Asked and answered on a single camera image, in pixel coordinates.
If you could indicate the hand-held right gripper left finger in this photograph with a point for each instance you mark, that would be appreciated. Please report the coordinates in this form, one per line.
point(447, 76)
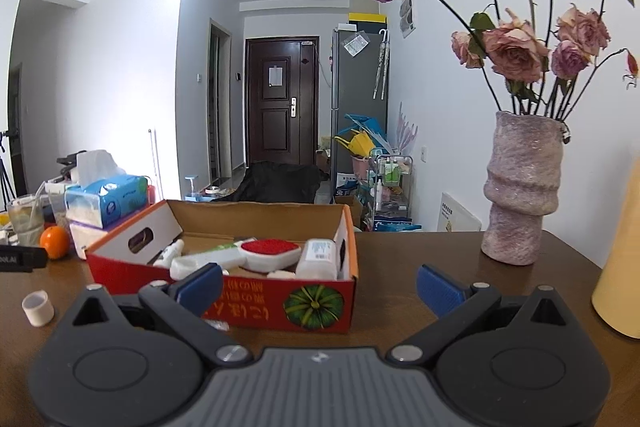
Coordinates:
point(202, 289)

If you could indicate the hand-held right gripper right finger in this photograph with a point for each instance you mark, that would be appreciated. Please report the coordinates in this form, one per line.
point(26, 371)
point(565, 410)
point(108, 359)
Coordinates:
point(437, 292)

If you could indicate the white and green tube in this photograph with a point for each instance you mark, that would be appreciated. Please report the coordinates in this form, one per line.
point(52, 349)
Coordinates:
point(210, 257)

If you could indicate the small white spray bottle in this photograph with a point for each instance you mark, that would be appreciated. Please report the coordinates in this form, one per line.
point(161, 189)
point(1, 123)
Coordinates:
point(170, 253)

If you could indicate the orange white cardboard box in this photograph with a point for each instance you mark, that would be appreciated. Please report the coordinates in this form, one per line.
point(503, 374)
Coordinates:
point(260, 302)

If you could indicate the red and white brush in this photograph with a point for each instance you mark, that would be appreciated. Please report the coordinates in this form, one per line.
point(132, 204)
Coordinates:
point(270, 247)

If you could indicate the white plastic bottle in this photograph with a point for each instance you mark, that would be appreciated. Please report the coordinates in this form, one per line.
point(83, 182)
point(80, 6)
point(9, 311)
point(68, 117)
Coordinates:
point(315, 257)

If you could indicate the drinking glass with straw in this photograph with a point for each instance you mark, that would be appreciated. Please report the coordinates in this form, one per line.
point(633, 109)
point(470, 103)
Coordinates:
point(25, 227)

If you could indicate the orange fruit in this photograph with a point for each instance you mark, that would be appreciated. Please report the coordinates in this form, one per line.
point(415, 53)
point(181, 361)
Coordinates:
point(54, 242)

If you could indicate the small white cup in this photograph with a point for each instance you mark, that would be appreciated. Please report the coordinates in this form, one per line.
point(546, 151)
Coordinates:
point(37, 308)

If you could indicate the white carton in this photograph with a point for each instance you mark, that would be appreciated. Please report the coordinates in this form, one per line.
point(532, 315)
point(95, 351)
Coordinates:
point(85, 237)

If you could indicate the white printed bag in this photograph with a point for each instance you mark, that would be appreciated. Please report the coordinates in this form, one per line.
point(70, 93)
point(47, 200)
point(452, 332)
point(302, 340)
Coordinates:
point(395, 224)

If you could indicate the white flat panel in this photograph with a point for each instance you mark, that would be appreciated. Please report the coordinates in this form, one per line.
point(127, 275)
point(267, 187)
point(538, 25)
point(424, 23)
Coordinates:
point(457, 214)

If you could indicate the blue pet feeder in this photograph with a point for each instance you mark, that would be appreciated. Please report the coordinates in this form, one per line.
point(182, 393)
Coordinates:
point(192, 194)

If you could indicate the black and white appliance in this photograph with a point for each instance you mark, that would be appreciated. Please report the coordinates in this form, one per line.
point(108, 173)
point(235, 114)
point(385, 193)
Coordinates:
point(70, 162)

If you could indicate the blue tissue pack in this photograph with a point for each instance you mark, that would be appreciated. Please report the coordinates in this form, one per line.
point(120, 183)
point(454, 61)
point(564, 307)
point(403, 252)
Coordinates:
point(115, 202)

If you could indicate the metal trolley rack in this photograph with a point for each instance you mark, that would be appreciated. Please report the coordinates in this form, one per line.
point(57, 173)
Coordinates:
point(392, 187)

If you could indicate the small brown cardboard box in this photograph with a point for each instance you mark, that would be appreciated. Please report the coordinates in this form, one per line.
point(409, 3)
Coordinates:
point(356, 207)

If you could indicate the white mop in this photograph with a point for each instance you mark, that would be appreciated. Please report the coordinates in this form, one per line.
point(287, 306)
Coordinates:
point(156, 177)

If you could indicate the pink textured vase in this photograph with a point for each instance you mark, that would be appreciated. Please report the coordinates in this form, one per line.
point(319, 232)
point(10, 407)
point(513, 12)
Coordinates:
point(520, 192)

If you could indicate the black folding chair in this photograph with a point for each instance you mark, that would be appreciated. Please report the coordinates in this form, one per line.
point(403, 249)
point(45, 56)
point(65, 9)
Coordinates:
point(280, 184)

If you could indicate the blue and white bag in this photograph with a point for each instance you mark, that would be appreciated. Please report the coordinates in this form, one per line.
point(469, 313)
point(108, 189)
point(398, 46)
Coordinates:
point(347, 184)

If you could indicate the pink plastic bucket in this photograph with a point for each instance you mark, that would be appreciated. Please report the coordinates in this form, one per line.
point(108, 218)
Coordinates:
point(361, 167)

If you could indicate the yellow plastic item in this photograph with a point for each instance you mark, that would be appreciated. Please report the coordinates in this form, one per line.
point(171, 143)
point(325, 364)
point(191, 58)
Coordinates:
point(359, 146)

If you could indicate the dark brown entrance door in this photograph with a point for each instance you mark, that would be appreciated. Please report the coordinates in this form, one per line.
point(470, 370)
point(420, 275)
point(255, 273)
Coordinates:
point(280, 127)

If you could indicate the blue folded plastic item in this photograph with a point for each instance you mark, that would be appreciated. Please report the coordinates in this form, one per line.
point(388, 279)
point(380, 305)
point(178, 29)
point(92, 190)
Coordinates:
point(370, 124)

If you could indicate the cream yellow thermos jug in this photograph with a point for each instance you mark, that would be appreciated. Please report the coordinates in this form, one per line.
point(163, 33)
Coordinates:
point(620, 267)

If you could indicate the grey refrigerator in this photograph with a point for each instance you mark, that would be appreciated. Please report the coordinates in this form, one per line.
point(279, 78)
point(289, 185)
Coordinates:
point(357, 87)

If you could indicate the clear hanging umbrellas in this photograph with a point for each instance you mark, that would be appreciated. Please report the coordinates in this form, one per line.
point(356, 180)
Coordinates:
point(381, 67)

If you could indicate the bunch of dried roses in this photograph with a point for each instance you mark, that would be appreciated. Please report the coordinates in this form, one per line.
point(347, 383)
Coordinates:
point(515, 47)

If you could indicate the clear plastic bag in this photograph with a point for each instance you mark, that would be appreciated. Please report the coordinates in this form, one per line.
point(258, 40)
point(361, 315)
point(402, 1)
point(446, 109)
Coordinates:
point(356, 44)

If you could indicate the yellow and black box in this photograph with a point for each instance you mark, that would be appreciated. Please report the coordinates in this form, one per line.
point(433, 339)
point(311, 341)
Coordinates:
point(367, 22)

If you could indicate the black camera tripod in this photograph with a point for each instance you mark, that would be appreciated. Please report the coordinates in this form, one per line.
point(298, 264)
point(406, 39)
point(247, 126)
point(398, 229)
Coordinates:
point(4, 177)

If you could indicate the purple feather wall decoration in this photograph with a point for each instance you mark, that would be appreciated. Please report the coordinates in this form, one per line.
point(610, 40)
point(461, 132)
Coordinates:
point(406, 132)

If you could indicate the interior door frame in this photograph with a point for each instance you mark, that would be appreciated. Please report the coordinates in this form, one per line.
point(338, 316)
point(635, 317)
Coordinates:
point(220, 107)

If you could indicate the wall poster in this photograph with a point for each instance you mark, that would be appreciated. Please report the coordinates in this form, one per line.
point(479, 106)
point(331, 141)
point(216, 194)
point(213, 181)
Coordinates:
point(407, 17)

